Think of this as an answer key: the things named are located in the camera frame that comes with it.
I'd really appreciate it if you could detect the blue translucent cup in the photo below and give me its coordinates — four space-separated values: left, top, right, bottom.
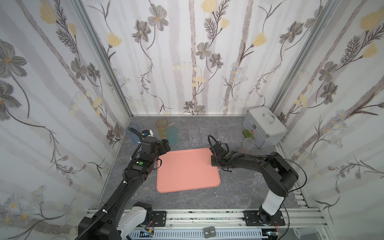
126 127 140 146

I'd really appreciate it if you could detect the teal textured cup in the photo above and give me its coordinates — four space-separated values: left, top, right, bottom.
165 126 178 145

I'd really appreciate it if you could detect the amber translucent cup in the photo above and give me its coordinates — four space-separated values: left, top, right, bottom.
156 119 168 139

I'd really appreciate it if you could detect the clear faceted glass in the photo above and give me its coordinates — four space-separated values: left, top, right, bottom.
218 128 230 143
188 122 200 147
200 120 213 145

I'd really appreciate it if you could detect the pink rectangular tray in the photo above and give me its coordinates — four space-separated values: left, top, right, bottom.
157 148 221 194

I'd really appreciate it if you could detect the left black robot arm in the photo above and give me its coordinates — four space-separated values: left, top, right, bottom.
76 136 171 240

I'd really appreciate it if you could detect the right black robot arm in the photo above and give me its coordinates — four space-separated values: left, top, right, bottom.
209 142 299 226

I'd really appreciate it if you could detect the pink translucent cup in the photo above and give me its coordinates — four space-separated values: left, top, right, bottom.
240 149 252 155

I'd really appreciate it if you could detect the green small box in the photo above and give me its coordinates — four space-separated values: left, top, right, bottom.
242 130 254 139

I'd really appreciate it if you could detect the silver aluminium case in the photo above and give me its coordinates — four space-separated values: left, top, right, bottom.
243 107 288 149

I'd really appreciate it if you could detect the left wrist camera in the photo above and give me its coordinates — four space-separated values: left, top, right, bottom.
142 130 154 138

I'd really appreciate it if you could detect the white cable duct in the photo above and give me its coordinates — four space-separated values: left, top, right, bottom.
128 229 268 240

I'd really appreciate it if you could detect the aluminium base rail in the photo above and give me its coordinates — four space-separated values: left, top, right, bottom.
83 208 328 233

